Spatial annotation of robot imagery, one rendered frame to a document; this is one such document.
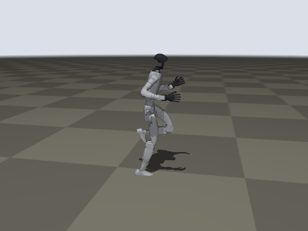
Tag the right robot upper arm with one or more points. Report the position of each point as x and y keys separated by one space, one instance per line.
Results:
x=152 y=80

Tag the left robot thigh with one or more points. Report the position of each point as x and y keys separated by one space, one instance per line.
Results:
x=164 y=117

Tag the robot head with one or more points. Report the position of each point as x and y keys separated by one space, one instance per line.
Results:
x=160 y=58

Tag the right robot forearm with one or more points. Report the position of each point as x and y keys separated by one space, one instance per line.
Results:
x=152 y=96

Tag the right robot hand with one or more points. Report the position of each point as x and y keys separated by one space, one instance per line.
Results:
x=172 y=97

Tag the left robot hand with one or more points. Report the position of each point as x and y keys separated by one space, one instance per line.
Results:
x=177 y=82

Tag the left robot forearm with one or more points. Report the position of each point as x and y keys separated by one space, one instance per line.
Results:
x=165 y=88

